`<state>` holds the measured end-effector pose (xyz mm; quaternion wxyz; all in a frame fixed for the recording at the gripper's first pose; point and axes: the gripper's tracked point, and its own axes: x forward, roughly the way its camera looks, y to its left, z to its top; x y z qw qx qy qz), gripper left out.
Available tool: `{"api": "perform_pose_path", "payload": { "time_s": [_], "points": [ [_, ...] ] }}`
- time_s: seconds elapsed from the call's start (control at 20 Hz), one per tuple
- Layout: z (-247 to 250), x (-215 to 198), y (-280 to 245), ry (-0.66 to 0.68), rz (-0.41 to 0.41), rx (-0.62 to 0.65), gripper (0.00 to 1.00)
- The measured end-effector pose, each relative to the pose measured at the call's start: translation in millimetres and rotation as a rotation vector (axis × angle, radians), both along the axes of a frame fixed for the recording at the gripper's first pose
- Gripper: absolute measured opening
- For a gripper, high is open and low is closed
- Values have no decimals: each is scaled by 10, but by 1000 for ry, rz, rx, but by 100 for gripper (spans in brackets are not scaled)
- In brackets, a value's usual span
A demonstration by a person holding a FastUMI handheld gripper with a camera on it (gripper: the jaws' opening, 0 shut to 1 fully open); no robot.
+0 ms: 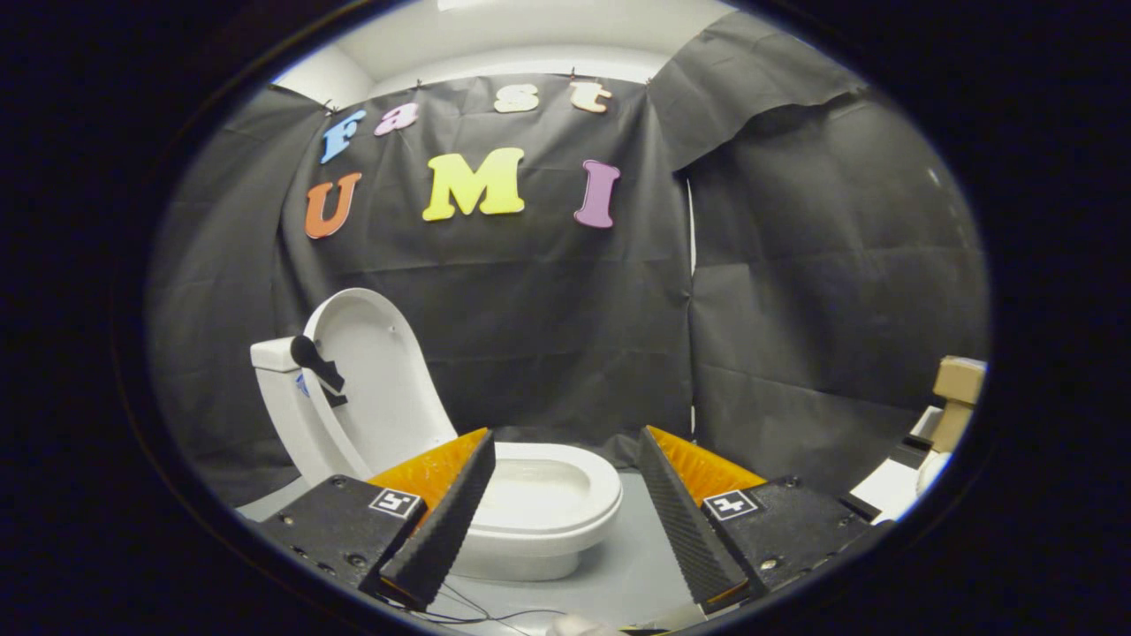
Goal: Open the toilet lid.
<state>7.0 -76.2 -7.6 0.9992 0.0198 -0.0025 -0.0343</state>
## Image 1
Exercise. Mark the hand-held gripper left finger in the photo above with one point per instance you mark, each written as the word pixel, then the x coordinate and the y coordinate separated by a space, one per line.
pixel 446 521

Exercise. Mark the brown cardboard box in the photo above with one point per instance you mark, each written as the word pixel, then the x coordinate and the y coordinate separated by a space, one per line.
pixel 956 389

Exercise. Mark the flat white box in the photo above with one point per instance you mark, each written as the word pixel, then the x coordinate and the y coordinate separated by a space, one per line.
pixel 888 486

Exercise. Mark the black backdrop cloth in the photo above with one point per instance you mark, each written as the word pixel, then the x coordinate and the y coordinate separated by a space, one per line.
pixel 548 309

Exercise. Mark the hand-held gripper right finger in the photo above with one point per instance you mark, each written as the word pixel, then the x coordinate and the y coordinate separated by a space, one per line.
pixel 680 521

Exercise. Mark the white toilet lid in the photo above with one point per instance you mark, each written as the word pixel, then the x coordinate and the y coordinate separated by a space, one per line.
pixel 380 389

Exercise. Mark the white toilet bowl with seat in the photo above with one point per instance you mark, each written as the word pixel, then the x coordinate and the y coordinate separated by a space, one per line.
pixel 548 503

